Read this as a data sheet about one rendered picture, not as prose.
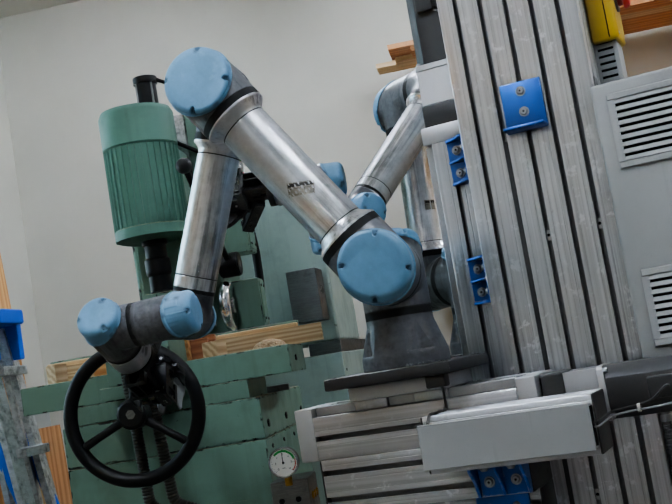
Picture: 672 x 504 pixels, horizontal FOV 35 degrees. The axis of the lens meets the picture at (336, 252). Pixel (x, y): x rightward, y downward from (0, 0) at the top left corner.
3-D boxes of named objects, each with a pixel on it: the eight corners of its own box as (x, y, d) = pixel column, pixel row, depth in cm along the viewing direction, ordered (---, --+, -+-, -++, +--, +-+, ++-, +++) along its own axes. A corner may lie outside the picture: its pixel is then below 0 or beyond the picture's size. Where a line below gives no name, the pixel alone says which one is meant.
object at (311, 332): (54, 385, 249) (51, 368, 249) (57, 384, 251) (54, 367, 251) (322, 339, 243) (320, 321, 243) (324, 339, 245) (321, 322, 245)
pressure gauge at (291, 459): (272, 489, 219) (265, 449, 220) (275, 487, 223) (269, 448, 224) (302, 485, 218) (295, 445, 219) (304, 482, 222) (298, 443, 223)
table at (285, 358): (3, 420, 224) (-1, 391, 224) (57, 410, 254) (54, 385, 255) (286, 372, 218) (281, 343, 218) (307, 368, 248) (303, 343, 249)
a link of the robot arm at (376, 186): (486, 77, 236) (384, 242, 214) (455, 92, 245) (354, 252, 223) (450, 40, 233) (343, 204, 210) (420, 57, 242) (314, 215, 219)
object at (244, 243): (219, 256, 265) (209, 196, 267) (226, 258, 274) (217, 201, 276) (252, 250, 264) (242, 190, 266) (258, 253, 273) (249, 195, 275)
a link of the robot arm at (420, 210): (438, 308, 232) (401, 65, 238) (398, 316, 244) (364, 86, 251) (480, 304, 238) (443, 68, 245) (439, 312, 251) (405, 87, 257)
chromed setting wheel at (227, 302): (221, 332, 253) (213, 280, 255) (232, 332, 266) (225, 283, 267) (234, 330, 253) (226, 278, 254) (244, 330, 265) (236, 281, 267)
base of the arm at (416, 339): (462, 356, 188) (452, 300, 189) (434, 362, 174) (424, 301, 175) (383, 369, 194) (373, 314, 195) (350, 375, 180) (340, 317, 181)
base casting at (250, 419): (65, 471, 231) (59, 428, 232) (143, 445, 288) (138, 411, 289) (267, 438, 227) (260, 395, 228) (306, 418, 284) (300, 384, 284)
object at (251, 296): (229, 331, 261) (221, 283, 263) (235, 332, 268) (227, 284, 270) (266, 325, 260) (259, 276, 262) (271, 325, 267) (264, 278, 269)
